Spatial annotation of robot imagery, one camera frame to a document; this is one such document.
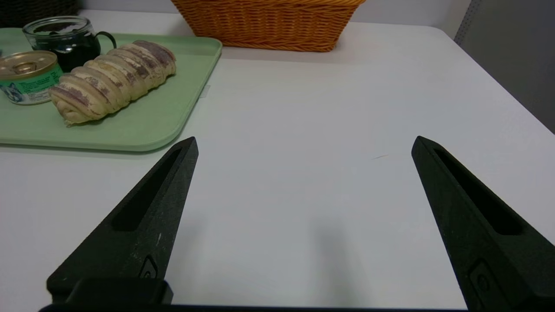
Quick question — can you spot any dark brown wicker basket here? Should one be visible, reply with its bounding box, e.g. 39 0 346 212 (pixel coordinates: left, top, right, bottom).
0 0 81 29

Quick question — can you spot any glass cup with black handle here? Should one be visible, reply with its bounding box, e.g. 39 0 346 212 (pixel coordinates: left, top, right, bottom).
23 16 117 73

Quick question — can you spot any orange wicker basket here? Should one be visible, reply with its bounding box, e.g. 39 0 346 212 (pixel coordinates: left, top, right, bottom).
170 0 367 53

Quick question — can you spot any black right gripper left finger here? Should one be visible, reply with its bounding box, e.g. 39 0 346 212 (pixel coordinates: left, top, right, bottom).
46 136 199 304

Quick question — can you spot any twisted purple swirl bread loaf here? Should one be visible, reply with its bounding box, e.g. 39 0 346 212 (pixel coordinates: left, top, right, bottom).
49 40 177 127

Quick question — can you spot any tin can with green label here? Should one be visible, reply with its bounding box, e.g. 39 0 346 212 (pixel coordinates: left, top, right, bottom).
0 50 64 106

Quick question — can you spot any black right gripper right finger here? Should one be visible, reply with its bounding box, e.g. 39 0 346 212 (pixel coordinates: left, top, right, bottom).
411 136 555 312

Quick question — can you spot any light green plastic tray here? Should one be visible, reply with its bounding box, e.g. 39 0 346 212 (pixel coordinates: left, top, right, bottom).
0 27 223 153

